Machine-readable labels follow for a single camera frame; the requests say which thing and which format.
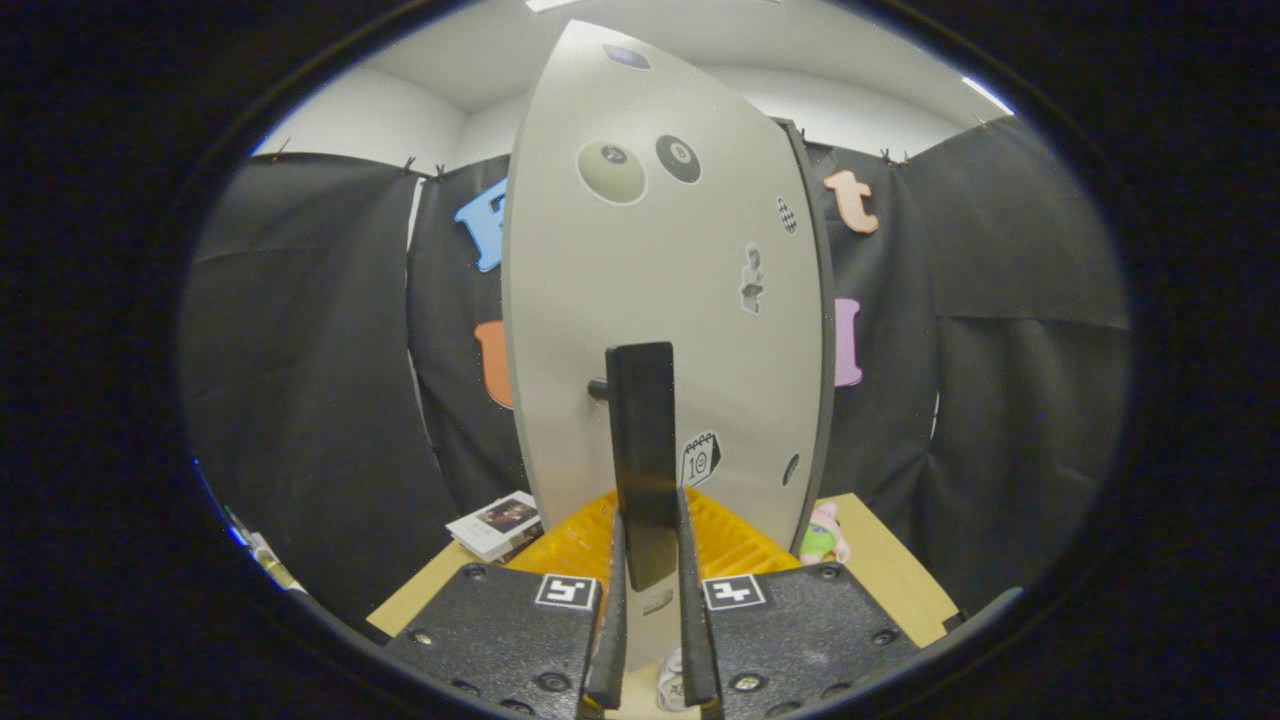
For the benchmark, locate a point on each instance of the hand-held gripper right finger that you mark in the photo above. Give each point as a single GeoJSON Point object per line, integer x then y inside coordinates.
{"type": "Point", "coordinates": [695, 650]}

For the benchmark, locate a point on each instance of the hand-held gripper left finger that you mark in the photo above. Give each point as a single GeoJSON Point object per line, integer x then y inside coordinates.
{"type": "Point", "coordinates": [610, 640]}

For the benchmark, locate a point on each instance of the white shoe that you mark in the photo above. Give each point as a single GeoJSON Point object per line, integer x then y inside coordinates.
{"type": "Point", "coordinates": [668, 685]}

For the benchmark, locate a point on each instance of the grey shoe cabinet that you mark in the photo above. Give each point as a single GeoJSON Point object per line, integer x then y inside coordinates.
{"type": "Point", "coordinates": [822, 330]}

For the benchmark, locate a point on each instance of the grey shoe cabinet door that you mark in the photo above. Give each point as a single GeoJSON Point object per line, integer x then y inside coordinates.
{"type": "Point", "coordinates": [650, 260]}

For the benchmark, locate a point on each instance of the white book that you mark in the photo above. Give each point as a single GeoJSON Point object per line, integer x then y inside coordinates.
{"type": "Point", "coordinates": [495, 522]}

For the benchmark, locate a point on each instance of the green and pink plush toy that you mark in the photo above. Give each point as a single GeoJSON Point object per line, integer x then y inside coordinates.
{"type": "Point", "coordinates": [822, 535]}

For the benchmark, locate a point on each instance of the small coloured clutter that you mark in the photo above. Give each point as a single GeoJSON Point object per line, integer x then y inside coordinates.
{"type": "Point", "coordinates": [262, 555]}

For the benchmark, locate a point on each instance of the black backdrop cloth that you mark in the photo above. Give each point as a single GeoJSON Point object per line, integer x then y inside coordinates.
{"type": "Point", "coordinates": [300, 350]}

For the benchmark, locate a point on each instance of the narrow ceiling light panel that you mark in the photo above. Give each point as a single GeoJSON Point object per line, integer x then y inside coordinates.
{"type": "Point", "coordinates": [988, 95]}

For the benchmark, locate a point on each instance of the long ceiling light panel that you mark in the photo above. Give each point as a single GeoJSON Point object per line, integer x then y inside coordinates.
{"type": "Point", "coordinates": [550, 4]}

